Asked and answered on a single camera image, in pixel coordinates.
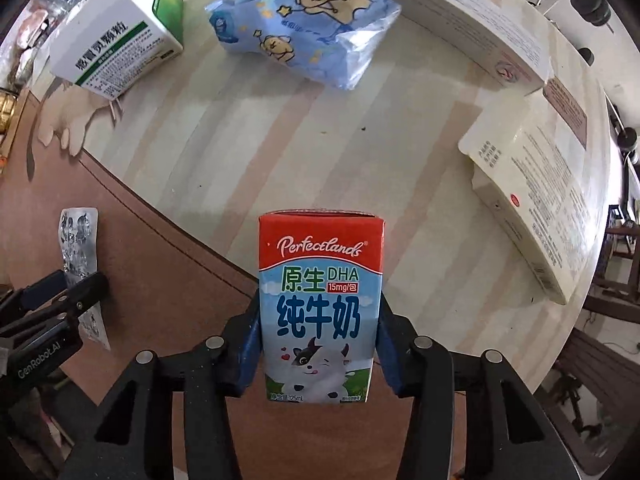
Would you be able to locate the red blue milk carton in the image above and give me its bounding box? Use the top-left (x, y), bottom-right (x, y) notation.
top-left (258, 210), bottom-right (385, 404)

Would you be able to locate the cream medicine box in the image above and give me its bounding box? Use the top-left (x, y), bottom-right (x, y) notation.
top-left (458, 89), bottom-right (597, 304)

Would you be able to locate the green white medicine box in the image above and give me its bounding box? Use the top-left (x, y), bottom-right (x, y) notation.
top-left (49, 0), bottom-right (184, 100)

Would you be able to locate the blue cartoon tissue pack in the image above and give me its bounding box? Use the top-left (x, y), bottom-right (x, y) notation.
top-left (206, 0), bottom-right (401, 90)

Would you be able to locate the long white box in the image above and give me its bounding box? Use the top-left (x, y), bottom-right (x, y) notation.
top-left (394, 0), bottom-right (550, 94)

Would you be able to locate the dark wooden chair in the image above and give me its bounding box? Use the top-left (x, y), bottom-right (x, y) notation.
top-left (541, 219), bottom-right (640, 476)

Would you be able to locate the silver pill blister pack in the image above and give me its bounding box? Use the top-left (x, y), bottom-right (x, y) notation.
top-left (58, 207), bottom-right (111, 351)

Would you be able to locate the striped beige tablecloth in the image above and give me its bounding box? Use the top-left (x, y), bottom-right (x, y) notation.
top-left (85, 0), bottom-right (592, 388)

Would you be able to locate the brown label patch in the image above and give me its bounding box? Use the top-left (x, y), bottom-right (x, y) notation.
top-left (542, 77), bottom-right (588, 148)

